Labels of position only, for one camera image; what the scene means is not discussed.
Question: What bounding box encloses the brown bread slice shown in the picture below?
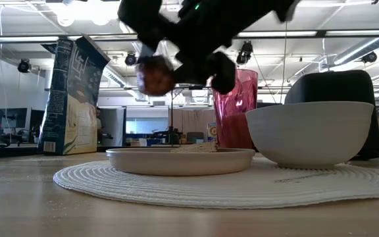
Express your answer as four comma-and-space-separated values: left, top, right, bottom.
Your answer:
170, 141, 218, 153

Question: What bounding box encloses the black computer monitor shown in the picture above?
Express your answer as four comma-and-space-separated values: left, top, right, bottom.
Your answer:
0, 107, 28, 130
29, 109, 46, 132

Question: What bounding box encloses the grey room partition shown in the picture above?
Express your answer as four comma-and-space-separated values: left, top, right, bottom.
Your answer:
100, 107, 127, 146

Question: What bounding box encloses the white ceramic bowl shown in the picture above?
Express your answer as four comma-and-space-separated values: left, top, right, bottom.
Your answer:
245, 101, 374, 169

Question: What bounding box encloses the black toaster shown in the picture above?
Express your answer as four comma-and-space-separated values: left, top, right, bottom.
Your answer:
284, 69, 379, 161

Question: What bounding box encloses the black ceiling spotlight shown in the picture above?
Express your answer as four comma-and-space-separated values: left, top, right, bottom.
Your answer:
17, 58, 32, 74
124, 51, 138, 66
361, 51, 378, 65
236, 40, 255, 66

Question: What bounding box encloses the pink glass tumbler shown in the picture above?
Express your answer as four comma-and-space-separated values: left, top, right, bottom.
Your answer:
212, 68, 259, 151

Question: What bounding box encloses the white round woven placemat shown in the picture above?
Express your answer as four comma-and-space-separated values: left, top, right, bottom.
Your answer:
53, 157, 379, 210

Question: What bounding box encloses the blue cereal box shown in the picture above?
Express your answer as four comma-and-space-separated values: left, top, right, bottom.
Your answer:
37, 34, 111, 156

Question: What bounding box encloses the beige background curtain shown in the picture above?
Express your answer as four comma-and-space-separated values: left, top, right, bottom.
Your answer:
169, 108, 216, 136

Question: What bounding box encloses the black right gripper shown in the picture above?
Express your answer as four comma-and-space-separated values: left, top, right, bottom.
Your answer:
118, 0, 243, 96

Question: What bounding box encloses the beige round plate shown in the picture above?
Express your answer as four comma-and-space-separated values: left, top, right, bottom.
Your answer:
105, 147, 256, 177

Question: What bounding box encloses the black overhead crossbar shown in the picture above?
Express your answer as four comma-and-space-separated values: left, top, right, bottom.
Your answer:
0, 30, 379, 43

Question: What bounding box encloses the black metal rig frame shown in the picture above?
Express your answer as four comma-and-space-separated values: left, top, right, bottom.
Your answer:
0, 144, 203, 159

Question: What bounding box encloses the thin hanging cord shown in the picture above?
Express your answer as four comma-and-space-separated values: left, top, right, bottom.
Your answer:
283, 19, 289, 103

